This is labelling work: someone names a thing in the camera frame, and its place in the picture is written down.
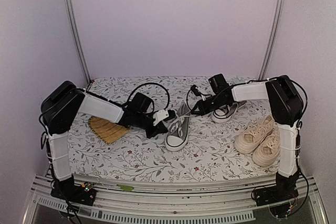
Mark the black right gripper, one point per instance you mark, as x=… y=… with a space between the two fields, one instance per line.
x=204 y=109

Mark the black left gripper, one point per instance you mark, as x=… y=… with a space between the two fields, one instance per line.
x=160 y=129

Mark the grey sneaker with white laces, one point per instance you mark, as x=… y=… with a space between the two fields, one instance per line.
x=178 y=131

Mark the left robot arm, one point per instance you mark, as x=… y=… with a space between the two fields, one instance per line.
x=60 y=108

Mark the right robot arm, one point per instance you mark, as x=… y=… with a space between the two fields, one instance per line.
x=286 y=104

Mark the yellow bamboo fan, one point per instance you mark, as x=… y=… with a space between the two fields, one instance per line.
x=107 y=131

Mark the floral patterned table mat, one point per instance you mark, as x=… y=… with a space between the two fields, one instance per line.
x=208 y=156

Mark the beige sneaker inner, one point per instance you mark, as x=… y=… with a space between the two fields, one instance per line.
x=253 y=135

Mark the beige sneaker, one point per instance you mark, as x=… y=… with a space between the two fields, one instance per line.
x=268 y=151
x=253 y=135

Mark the green tape piece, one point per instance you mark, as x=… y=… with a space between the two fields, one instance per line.
x=126 y=188

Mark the beige sneaker outer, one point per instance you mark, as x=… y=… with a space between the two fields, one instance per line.
x=268 y=151

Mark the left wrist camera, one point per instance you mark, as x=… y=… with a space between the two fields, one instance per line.
x=163 y=115

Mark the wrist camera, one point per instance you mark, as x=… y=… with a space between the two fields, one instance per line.
x=198 y=92
x=163 y=115

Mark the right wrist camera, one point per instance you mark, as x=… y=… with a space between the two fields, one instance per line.
x=198 y=92

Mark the aluminium front rail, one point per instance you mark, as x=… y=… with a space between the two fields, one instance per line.
x=191 y=202

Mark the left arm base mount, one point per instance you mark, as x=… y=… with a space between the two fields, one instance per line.
x=83 y=194

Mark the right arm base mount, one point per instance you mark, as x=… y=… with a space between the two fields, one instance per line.
x=284 y=189

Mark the left aluminium frame post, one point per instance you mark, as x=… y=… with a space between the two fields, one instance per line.
x=76 y=38

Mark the aluminium frame post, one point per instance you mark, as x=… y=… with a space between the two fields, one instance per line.
x=76 y=38
x=272 y=38

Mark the right aluminium frame post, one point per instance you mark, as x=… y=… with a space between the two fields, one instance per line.
x=272 y=38

